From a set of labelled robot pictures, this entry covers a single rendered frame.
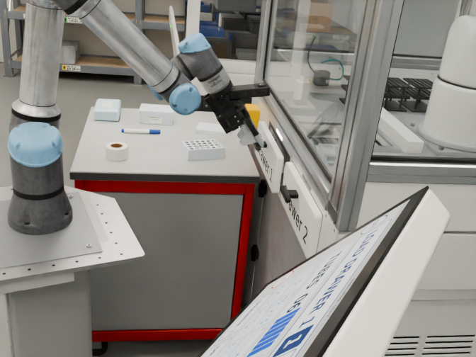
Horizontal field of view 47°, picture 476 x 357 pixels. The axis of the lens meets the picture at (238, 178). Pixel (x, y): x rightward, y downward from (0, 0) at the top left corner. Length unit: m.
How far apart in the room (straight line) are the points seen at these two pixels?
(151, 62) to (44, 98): 0.29
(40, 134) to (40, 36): 0.22
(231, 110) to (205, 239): 0.52
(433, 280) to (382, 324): 0.77
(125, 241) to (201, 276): 0.62
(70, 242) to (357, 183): 0.68
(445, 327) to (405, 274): 0.82
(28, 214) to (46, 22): 0.44
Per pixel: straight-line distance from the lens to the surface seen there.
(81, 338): 1.55
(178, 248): 1.85
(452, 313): 1.35
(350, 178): 1.05
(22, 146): 1.30
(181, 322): 2.03
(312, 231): 1.19
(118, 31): 1.25
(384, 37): 0.99
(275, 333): 0.55
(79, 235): 1.37
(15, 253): 1.33
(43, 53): 1.37
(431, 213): 0.68
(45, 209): 1.36
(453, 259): 1.24
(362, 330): 0.46
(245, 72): 2.34
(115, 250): 1.32
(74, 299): 1.47
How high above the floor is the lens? 1.47
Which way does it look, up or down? 25 degrees down
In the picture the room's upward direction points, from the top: 6 degrees clockwise
